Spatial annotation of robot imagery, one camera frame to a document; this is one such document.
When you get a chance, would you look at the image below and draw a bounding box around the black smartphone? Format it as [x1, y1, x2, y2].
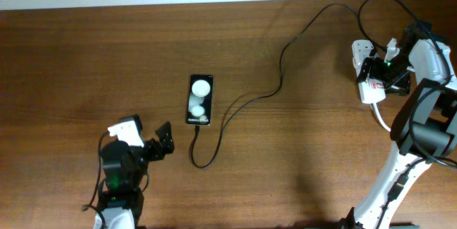
[186, 74, 214, 126]

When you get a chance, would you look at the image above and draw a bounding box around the black charger cable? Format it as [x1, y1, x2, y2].
[190, 2, 377, 170]

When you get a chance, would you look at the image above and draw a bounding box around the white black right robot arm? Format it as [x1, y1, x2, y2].
[338, 22, 456, 228]

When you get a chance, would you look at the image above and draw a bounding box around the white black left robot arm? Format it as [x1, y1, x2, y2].
[93, 118, 174, 229]

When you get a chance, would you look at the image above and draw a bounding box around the white charger plug adapter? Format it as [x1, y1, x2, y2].
[351, 40, 376, 68]

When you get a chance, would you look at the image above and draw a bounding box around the white power strip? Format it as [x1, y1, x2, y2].
[355, 50, 386, 104]

